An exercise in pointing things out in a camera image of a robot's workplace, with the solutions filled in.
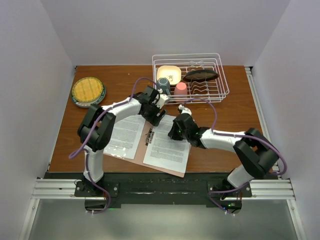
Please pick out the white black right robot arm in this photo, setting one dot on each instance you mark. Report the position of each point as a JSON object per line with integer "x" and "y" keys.
{"x": 257, "y": 156}

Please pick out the pink cup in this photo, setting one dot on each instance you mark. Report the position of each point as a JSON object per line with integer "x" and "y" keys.
{"x": 180, "y": 89}

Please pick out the pink file folder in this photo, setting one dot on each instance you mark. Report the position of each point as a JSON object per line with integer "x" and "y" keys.
{"x": 141, "y": 149}

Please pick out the black folder clip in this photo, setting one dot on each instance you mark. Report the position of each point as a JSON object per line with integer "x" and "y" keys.
{"x": 149, "y": 136}

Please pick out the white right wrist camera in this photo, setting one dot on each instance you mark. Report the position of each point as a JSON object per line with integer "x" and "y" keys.
{"x": 184, "y": 110}

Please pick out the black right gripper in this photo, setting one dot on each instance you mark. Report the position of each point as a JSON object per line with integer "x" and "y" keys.
{"x": 172, "y": 134}

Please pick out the cream square bowl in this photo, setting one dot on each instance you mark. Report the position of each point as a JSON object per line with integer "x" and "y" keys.
{"x": 172, "y": 73}

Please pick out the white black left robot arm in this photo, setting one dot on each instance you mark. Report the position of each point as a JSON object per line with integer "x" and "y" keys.
{"x": 96, "y": 128}

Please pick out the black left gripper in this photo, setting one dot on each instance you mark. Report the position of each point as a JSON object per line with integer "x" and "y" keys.
{"x": 155, "y": 120}

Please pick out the dark brown oval plate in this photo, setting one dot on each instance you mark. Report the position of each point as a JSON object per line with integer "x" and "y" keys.
{"x": 202, "y": 75}

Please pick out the printed paper document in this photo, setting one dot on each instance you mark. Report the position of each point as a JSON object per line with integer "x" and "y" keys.
{"x": 167, "y": 155}
{"x": 125, "y": 137}

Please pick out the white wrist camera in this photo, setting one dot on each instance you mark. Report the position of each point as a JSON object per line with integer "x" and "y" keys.
{"x": 163, "y": 99}
{"x": 184, "y": 110}

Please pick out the white wire dish rack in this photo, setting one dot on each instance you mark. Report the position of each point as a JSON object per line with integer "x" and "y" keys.
{"x": 213, "y": 91}

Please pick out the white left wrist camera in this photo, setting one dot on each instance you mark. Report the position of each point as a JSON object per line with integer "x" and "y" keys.
{"x": 163, "y": 99}

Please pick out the dark green mug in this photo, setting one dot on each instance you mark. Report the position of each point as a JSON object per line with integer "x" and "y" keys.
{"x": 164, "y": 85}

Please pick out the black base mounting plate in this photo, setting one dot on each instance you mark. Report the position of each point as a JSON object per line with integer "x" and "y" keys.
{"x": 151, "y": 188}

